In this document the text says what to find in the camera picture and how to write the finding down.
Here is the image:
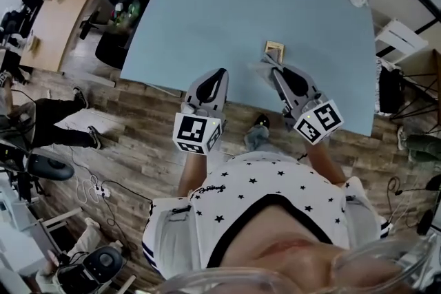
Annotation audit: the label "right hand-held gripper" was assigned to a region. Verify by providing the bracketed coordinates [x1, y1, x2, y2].
[271, 65, 345, 145]

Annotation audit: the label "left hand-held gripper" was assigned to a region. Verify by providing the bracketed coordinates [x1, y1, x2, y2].
[172, 67, 230, 156]

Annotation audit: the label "grey cloth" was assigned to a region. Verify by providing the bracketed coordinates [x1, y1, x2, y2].
[247, 48, 287, 81]

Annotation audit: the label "beige calculator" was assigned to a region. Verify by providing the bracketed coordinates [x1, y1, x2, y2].
[264, 40, 287, 65]

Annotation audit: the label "person's left forearm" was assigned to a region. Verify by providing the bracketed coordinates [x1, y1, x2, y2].
[177, 151, 211, 197]

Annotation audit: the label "person's right forearm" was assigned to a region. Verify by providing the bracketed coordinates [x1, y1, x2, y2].
[302, 140, 347, 185]

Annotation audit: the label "person's jeans leg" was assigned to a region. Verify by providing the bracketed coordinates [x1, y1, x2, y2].
[243, 123, 271, 153]

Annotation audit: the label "black bag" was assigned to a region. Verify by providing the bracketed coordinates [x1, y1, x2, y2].
[378, 67, 406, 114]

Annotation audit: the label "person's white star-print shirt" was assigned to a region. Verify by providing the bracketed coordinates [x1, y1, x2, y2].
[141, 151, 393, 280]

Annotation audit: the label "clear bin of colourful items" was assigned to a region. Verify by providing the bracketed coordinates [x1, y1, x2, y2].
[106, 0, 141, 32]

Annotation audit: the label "white chair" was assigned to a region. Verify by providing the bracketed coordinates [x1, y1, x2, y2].
[373, 19, 430, 66]

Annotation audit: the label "dark wooden side table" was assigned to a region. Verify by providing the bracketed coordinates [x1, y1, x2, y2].
[389, 48, 441, 134]

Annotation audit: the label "person's neck and chin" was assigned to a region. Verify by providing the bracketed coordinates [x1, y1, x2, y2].
[220, 198, 345, 294]

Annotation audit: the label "light wooden desk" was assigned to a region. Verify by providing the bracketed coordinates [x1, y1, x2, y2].
[19, 0, 101, 73]

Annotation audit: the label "clear-framed glasses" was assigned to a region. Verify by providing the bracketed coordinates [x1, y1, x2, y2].
[134, 235, 437, 294]

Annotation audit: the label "black round-top appliance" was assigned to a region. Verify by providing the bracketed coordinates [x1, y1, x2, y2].
[82, 246, 125, 283]

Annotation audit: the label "black box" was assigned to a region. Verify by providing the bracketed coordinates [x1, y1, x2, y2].
[57, 261, 90, 286]

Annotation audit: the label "black cable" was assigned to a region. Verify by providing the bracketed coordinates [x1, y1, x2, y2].
[102, 180, 153, 249]

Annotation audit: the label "grey shoulder strap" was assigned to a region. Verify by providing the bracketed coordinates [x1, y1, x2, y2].
[151, 206, 199, 269]
[344, 194, 382, 245]

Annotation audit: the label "white cable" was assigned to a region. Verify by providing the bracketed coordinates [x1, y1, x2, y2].
[76, 174, 101, 206]

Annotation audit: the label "white metal frame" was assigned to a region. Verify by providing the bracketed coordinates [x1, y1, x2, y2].
[37, 206, 83, 252]

